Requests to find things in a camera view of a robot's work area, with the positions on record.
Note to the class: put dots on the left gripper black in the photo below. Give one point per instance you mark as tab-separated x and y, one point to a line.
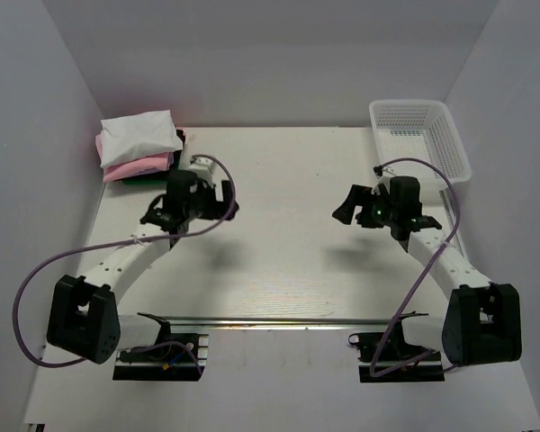
219	210

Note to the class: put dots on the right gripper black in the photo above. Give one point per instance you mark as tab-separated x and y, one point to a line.
357	196

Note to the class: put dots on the white t shirt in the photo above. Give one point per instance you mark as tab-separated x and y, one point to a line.
127	138

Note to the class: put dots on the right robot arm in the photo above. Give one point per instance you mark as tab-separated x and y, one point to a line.
482	323

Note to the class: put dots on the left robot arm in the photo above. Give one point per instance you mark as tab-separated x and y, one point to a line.
84	318

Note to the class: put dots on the pink folded t shirt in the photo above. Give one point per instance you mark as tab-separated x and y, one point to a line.
146	165

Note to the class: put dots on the green folded t shirt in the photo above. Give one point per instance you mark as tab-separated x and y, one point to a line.
143	181

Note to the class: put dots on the white plastic basket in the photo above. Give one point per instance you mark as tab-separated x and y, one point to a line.
406	131

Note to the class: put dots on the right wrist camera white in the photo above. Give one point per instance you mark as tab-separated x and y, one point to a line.
384	175

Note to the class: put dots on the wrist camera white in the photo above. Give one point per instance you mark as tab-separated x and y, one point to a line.
384	175
204	168

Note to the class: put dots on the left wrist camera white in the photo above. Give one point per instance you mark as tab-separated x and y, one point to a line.
204	168

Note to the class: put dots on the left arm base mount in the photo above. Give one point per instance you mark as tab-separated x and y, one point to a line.
180	357

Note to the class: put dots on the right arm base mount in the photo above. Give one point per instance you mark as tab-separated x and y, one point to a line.
426	370

